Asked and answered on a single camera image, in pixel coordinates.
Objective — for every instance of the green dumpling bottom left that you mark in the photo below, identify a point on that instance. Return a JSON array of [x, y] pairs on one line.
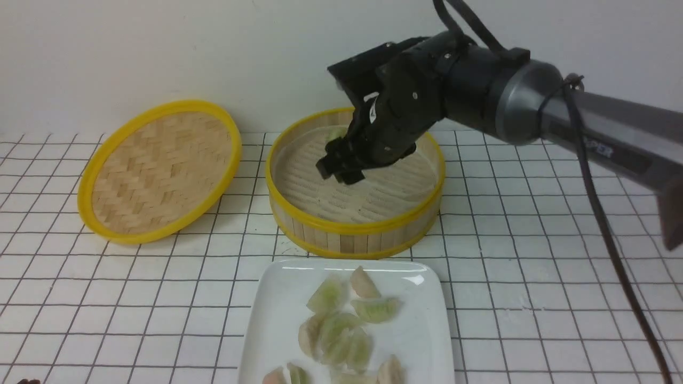
[[298, 375]]

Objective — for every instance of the yellow rimmed bamboo steamer lid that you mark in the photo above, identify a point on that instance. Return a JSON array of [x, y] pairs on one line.
[[159, 172]]

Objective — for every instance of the green dumpling bottom centre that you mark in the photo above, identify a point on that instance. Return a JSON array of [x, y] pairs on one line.
[[342, 377]]

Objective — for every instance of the green dumpling right plate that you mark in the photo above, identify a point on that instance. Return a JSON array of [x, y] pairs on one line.
[[377, 311]]

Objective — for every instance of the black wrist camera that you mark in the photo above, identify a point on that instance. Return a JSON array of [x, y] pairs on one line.
[[360, 76]]

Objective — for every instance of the pink dumpling bottom left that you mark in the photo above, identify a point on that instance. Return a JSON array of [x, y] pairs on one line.
[[275, 376]]

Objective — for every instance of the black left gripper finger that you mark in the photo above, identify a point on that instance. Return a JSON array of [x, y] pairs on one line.
[[327, 166]]

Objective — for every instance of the pale dumpling left plate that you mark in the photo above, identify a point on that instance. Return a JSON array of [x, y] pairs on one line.
[[308, 335]]

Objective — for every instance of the white rectangular plate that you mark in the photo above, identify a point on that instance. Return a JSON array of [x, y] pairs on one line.
[[419, 335]]

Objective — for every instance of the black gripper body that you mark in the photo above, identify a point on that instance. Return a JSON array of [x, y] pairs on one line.
[[422, 86]]

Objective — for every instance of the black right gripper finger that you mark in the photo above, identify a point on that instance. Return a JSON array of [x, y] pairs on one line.
[[350, 171]]

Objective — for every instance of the pale dumpling bottom right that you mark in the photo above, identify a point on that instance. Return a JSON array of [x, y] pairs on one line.
[[391, 372]]

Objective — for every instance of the green dumpling plate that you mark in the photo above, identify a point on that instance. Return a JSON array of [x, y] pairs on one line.
[[330, 296], [377, 311], [334, 325]]

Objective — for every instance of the green dumpling in steamer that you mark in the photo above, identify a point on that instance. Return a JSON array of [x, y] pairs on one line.
[[336, 133]]

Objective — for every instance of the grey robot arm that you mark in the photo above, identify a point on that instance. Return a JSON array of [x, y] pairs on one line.
[[518, 100]]

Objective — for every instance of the yellow rimmed bamboo steamer basket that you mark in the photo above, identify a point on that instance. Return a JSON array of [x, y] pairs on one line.
[[390, 210]]

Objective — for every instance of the green dumpling upper left plate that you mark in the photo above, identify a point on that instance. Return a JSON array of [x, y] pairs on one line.
[[330, 296]]

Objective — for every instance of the green dumpling lower centre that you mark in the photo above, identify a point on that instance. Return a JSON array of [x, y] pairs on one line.
[[352, 348]]

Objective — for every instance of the green dumpling centre plate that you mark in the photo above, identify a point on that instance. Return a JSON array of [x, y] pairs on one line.
[[334, 325]]

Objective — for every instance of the pink dumpling top plate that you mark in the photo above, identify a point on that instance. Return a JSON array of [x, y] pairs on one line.
[[363, 285]]

